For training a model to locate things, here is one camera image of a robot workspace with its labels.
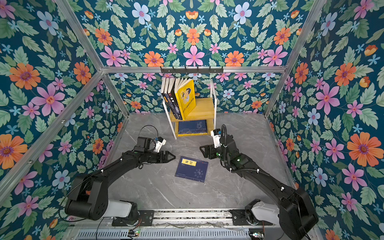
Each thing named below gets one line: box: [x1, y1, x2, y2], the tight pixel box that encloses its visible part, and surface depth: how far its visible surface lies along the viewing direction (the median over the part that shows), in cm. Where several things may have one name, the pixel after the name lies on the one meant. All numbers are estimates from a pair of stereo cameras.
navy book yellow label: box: [178, 119, 208, 135], surface depth 103 cm
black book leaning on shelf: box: [161, 77, 176, 119], surface depth 79 cm
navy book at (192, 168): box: [175, 156, 209, 183], surface depth 92 cm
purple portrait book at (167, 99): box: [164, 78, 179, 120], surface depth 80 cm
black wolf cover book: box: [168, 78, 183, 121], surface depth 80 cm
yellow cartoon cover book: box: [174, 78, 197, 121], surface depth 82 cm
